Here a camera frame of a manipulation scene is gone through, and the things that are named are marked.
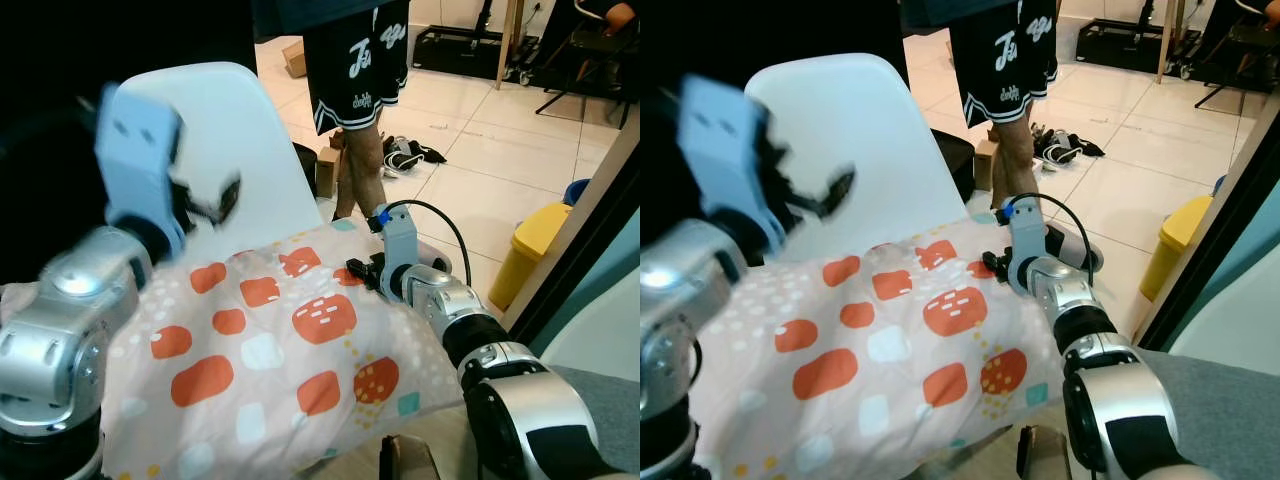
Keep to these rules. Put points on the brown cardboard box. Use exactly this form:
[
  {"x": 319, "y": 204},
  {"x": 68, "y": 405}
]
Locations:
[{"x": 295, "y": 58}]

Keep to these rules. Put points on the person in black shorts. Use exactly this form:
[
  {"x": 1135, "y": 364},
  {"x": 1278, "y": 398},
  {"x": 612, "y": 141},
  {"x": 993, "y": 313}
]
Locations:
[
  {"x": 1005, "y": 60},
  {"x": 355, "y": 70}
]

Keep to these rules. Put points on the black and white shoe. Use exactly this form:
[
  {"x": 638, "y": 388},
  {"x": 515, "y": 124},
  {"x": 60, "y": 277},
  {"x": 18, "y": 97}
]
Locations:
[
  {"x": 1050, "y": 148},
  {"x": 1085, "y": 145},
  {"x": 398, "y": 160},
  {"x": 430, "y": 153}
]

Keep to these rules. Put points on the wooden post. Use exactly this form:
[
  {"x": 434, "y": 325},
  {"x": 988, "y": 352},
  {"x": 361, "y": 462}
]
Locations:
[
  {"x": 1168, "y": 40},
  {"x": 508, "y": 40}
]

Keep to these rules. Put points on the pale blue left wrist camera mount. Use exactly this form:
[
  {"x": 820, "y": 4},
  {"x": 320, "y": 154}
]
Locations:
[
  {"x": 725, "y": 150},
  {"x": 135, "y": 150}
]

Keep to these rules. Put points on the blue round object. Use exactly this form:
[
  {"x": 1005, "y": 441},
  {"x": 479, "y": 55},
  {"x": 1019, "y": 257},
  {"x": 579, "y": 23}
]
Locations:
[
  {"x": 1219, "y": 185},
  {"x": 577, "y": 190}
]

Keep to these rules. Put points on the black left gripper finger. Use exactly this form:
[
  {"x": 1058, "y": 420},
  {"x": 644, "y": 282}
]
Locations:
[
  {"x": 200, "y": 212},
  {"x": 802, "y": 202},
  {"x": 838, "y": 192},
  {"x": 228, "y": 198}
]

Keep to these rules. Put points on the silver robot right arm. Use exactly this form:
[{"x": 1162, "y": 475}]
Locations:
[
  {"x": 520, "y": 400},
  {"x": 1120, "y": 400}
]

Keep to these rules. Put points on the wooden door frame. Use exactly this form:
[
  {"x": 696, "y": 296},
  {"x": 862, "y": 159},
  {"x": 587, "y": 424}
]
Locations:
[
  {"x": 570, "y": 230},
  {"x": 1205, "y": 220}
]

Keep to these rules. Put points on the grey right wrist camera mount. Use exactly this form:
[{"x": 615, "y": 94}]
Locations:
[
  {"x": 398, "y": 250},
  {"x": 1028, "y": 240}
]

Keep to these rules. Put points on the pink pillow with orange patches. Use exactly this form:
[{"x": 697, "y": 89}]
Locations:
[
  {"x": 890, "y": 350},
  {"x": 280, "y": 350}
]

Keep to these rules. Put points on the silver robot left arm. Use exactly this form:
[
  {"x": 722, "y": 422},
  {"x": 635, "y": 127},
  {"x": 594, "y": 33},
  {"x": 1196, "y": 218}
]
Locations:
[
  {"x": 60, "y": 330},
  {"x": 680, "y": 320}
]

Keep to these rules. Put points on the grey sofa cushion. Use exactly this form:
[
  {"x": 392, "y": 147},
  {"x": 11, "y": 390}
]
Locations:
[
  {"x": 1220, "y": 420},
  {"x": 605, "y": 420}
]

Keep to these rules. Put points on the black equipment case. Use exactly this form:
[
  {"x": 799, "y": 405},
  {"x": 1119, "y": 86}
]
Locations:
[
  {"x": 460, "y": 50},
  {"x": 1120, "y": 45}
]

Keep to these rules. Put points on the white plastic chair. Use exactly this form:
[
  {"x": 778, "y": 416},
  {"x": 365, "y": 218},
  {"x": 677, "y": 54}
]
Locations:
[
  {"x": 245, "y": 150},
  {"x": 860, "y": 140}
]

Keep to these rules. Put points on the black office chair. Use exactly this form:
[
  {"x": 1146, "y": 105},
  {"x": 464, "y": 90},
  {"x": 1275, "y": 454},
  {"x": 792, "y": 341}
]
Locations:
[
  {"x": 590, "y": 70},
  {"x": 1240, "y": 60}
]

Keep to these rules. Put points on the black stool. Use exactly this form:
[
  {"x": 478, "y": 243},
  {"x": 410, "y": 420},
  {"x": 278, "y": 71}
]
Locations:
[
  {"x": 305, "y": 165},
  {"x": 952, "y": 160}
]

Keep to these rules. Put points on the yellow waste bin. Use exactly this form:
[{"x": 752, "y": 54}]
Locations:
[
  {"x": 1180, "y": 245},
  {"x": 530, "y": 255}
]

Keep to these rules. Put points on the small cardboard box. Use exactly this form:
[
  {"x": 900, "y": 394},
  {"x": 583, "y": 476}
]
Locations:
[
  {"x": 987, "y": 165},
  {"x": 328, "y": 172}
]

